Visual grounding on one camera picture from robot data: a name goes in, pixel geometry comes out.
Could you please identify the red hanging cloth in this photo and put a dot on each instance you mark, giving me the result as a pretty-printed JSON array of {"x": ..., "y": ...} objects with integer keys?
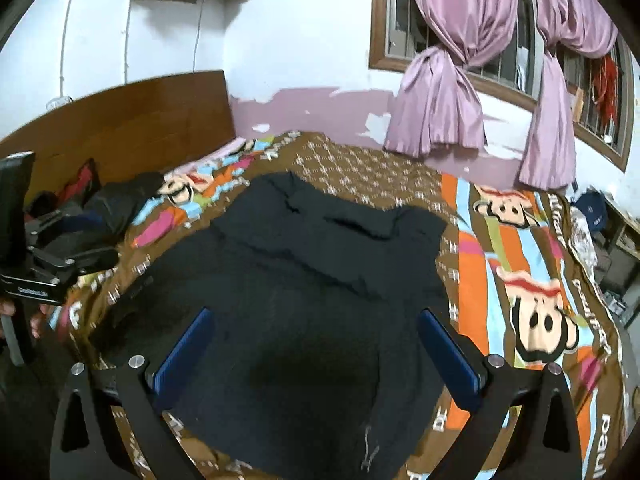
[{"x": 607, "y": 90}]

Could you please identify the wooden headboard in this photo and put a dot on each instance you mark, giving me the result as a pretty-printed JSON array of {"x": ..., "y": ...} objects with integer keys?
[{"x": 130, "y": 120}]

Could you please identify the cartoon printed bed sheet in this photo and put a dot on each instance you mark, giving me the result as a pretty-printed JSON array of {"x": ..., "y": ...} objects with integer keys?
[{"x": 525, "y": 270}]

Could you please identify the person's left hand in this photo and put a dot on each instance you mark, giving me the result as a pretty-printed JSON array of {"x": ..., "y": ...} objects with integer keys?
[{"x": 41, "y": 320}]

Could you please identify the pink curtain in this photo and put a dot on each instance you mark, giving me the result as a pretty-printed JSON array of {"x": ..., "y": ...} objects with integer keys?
[
  {"x": 555, "y": 100},
  {"x": 440, "y": 60}
]

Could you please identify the wooden shelf unit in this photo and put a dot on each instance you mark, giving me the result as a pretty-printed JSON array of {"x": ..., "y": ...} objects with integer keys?
[{"x": 622, "y": 255}]

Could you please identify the dark blue cap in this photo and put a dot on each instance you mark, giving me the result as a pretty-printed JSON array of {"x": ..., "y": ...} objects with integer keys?
[{"x": 592, "y": 210}]

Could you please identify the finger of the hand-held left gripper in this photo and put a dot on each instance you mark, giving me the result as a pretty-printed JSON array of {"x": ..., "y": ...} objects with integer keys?
[
  {"x": 85, "y": 259},
  {"x": 60, "y": 225}
]

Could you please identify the pile of dark clothes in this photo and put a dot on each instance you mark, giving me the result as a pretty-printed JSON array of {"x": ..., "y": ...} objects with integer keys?
[{"x": 110, "y": 205}]

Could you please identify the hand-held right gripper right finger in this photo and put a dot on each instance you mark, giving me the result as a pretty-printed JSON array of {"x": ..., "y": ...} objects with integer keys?
[{"x": 450, "y": 360}]

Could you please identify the wooden barred window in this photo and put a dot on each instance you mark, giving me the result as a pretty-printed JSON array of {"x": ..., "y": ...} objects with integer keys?
[{"x": 395, "y": 20}]

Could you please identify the floral cloth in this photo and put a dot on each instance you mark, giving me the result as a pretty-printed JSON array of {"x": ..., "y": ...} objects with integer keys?
[{"x": 584, "y": 240}]

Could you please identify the black jacket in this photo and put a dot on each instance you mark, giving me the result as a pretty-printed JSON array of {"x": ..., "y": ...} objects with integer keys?
[{"x": 300, "y": 310}]

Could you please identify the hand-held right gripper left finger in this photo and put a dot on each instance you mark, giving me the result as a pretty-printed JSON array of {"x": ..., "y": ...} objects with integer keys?
[{"x": 180, "y": 355}]

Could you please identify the white wall socket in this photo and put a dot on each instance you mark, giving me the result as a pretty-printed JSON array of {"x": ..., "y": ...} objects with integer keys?
[{"x": 59, "y": 102}]

